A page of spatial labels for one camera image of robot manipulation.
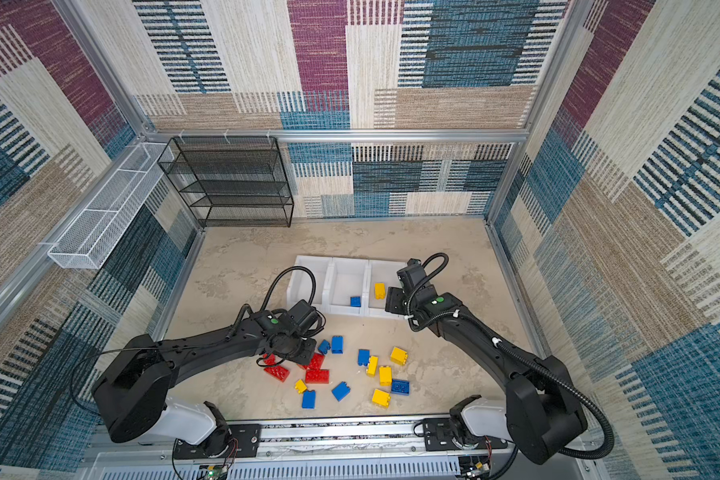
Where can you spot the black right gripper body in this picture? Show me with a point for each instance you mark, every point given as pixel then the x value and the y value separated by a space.
pixel 398 300

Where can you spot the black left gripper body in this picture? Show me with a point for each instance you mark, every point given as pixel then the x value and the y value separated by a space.
pixel 301 348

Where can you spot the small yellow lego brick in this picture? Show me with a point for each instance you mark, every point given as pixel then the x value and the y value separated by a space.
pixel 300 386

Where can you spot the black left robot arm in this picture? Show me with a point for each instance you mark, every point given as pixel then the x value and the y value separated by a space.
pixel 132 394

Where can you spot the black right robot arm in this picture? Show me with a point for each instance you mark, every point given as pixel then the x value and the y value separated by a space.
pixel 544 412

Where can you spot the white three-compartment bin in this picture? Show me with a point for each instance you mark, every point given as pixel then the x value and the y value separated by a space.
pixel 338 279

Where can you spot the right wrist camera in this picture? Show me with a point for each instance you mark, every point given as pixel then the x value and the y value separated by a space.
pixel 411 275

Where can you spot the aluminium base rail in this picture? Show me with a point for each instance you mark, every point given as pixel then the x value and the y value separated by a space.
pixel 370 447

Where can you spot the black wire shelf rack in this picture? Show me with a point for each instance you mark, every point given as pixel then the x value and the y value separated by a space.
pixel 230 181

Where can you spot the white wire mesh basket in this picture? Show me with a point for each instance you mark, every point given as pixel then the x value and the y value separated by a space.
pixel 95 232

